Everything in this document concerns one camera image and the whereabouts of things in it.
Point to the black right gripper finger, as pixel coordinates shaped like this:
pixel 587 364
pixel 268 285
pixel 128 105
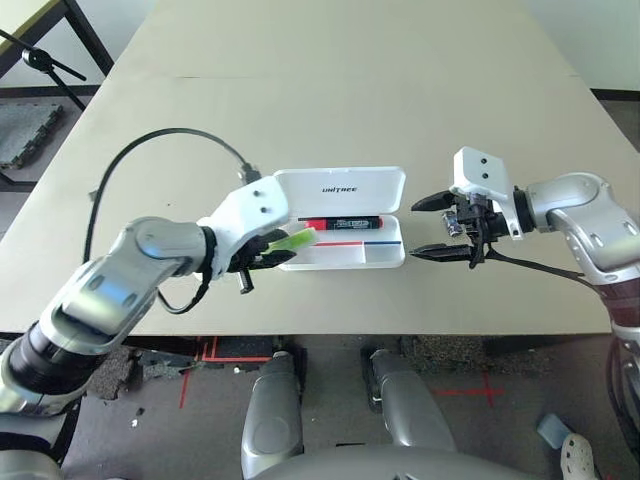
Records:
pixel 435 201
pixel 440 253

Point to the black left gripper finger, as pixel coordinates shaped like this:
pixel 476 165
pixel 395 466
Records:
pixel 279 237
pixel 275 260

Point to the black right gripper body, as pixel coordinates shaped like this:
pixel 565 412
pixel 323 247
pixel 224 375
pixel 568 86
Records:
pixel 482 225

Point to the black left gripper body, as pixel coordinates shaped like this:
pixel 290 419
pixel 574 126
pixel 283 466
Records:
pixel 245 280

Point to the green highlighter pen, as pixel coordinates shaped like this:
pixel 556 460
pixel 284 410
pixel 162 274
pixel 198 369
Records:
pixel 297 239

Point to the red capped whiteboard marker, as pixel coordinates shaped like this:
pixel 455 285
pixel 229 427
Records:
pixel 350 223

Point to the white plastic pencil case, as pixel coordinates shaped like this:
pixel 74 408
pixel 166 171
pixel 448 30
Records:
pixel 350 187

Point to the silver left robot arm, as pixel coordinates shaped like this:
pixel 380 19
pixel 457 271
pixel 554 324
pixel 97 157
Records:
pixel 100 290

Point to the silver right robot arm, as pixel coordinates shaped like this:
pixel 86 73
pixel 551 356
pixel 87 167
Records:
pixel 590 215

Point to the dark speckled floor mat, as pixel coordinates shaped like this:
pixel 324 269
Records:
pixel 440 352

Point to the silver left robot leg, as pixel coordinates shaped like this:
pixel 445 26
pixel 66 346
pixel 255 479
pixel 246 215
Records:
pixel 275 410

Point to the silver robot leg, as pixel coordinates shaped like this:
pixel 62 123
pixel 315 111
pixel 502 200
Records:
pixel 410 400
pixel 275 410

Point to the silver right robot leg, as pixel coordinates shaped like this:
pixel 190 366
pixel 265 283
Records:
pixel 410 400

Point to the black foam mat piece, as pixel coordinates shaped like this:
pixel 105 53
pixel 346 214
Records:
pixel 125 375

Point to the light blue floor object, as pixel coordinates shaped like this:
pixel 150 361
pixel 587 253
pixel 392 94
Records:
pixel 554 430

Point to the grey robot torso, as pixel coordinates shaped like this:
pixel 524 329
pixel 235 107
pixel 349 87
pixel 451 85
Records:
pixel 400 465

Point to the white perforated clog shoe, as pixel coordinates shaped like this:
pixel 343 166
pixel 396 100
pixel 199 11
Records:
pixel 577 457

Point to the grey foam puzzle mat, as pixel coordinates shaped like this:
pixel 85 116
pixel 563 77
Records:
pixel 25 135

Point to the black tripod stand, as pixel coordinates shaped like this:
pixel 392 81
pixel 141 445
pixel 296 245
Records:
pixel 37 59

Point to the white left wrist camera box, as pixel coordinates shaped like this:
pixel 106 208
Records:
pixel 255 205

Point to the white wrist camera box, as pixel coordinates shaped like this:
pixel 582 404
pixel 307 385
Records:
pixel 255 205
pixel 480 172

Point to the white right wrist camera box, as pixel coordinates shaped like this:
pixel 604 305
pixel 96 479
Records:
pixel 480 172

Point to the side table with black frame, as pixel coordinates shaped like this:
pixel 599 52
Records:
pixel 85 30

